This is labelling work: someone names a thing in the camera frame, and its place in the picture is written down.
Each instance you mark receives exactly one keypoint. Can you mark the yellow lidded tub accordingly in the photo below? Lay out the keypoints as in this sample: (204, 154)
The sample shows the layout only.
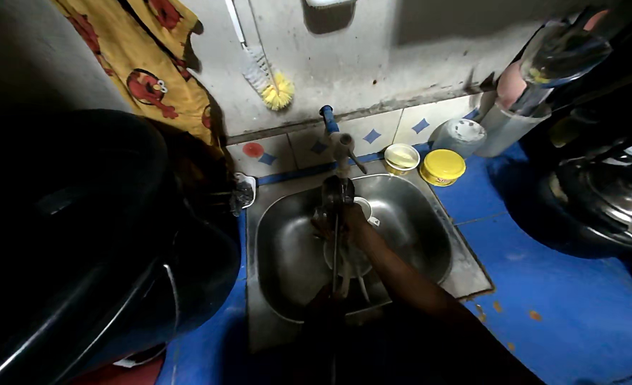
(442, 167)

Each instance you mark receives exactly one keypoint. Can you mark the dark mesh scrubber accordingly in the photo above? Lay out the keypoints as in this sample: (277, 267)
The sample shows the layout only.
(240, 198)

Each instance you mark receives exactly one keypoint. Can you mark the person's left hand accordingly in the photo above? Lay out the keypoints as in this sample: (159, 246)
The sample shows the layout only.
(322, 300)

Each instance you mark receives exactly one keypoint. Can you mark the yellow bristle brush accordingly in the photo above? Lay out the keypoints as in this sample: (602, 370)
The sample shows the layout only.
(278, 93)

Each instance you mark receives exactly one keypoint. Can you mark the clear plastic container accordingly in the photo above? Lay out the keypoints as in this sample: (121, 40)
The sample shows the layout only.
(564, 57)

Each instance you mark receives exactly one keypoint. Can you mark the pink plastic item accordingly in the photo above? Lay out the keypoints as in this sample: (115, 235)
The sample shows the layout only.
(511, 85)

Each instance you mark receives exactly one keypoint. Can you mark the silver lidded pot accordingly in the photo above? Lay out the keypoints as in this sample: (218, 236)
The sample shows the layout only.
(626, 195)

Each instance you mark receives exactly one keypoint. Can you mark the red object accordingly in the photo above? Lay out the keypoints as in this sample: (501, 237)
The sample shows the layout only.
(128, 374)

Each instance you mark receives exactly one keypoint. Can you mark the translucent upturned container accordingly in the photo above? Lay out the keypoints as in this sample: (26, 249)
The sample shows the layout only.
(459, 138)

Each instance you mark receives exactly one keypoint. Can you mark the person's right hand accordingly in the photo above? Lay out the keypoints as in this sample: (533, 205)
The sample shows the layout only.
(354, 218)

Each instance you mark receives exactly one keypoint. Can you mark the white soap dish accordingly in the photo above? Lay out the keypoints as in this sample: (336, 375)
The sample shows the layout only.
(251, 190)

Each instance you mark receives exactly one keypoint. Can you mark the tall translucent pitcher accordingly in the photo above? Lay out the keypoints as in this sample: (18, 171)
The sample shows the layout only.
(510, 131)

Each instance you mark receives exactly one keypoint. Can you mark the person's right forearm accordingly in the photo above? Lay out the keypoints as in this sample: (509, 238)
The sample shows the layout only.
(412, 278)

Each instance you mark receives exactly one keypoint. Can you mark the person's right fingers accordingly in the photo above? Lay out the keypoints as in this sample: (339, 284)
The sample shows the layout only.
(324, 224)

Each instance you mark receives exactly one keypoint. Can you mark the open white tub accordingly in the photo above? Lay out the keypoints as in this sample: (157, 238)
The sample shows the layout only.
(402, 159)

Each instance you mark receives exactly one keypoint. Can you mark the round light bowl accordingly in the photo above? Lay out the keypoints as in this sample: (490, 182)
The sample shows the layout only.
(359, 266)

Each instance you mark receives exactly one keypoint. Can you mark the white cup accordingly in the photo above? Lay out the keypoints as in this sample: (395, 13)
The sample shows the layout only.
(365, 207)

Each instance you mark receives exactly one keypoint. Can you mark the yellow printed garment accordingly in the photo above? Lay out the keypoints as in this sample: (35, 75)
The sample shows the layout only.
(158, 69)

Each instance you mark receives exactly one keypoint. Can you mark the person's left forearm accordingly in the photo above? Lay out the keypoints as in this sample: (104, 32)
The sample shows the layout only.
(318, 347)

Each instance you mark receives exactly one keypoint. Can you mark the large black barrel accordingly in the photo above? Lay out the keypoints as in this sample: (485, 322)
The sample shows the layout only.
(70, 214)

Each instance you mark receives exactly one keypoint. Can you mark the grey faucet with blue pipe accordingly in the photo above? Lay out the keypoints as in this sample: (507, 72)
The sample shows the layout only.
(342, 144)

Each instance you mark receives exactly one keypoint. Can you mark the stainless steel sink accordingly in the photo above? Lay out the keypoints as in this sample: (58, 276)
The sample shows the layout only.
(294, 256)

